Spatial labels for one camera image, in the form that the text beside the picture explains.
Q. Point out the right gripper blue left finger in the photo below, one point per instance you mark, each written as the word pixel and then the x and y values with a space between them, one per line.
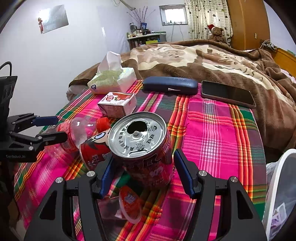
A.
pixel 104 177

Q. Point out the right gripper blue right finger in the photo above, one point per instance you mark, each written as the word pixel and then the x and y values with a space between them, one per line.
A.
pixel 188 173

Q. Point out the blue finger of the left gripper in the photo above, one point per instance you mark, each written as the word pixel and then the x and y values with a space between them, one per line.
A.
pixel 49 139
pixel 45 121

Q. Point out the red drink can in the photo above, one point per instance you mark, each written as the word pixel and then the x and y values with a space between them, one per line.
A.
pixel 140 142

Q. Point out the white round trash bin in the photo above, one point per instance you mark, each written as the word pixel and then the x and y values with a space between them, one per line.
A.
pixel 279 192

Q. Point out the red crushed can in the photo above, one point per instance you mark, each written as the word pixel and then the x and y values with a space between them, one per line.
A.
pixel 95 150

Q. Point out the pink plaid cloth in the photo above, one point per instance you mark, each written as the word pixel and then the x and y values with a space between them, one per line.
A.
pixel 223 140

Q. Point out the clear plastic bottle pink label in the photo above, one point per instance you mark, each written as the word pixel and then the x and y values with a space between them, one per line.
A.
pixel 78 130

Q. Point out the red white milk carton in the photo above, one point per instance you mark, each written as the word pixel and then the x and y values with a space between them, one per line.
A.
pixel 117 104

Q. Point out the soft tissue pack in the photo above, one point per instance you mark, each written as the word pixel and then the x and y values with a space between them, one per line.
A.
pixel 111 76

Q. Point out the black smartphone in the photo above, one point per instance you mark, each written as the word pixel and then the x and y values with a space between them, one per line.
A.
pixel 227 94

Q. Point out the dark blue glasses case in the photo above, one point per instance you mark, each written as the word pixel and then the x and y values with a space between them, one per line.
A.
pixel 176 85

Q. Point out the brown patterned fleece blanket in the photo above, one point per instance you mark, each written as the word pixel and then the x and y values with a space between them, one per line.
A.
pixel 255 71

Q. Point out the cluttered side shelf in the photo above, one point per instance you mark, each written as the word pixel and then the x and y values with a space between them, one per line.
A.
pixel 138 37

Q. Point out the brown teddy bear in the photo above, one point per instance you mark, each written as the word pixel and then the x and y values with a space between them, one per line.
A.
pixel 217 34

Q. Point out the wooden headboard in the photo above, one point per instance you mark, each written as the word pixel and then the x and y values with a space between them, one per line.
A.
pixel 285 60

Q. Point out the small window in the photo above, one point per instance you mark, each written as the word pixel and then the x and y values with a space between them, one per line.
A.
pixel 173 14

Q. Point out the patterned curtain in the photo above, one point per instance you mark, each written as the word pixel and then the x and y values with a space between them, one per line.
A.
pixel 202 13

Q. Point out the wooden wardrobe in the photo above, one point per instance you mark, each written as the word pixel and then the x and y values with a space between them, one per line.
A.
pixel 249 24

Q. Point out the wall poster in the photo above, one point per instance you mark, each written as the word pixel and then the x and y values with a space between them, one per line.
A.
pixel 52 18

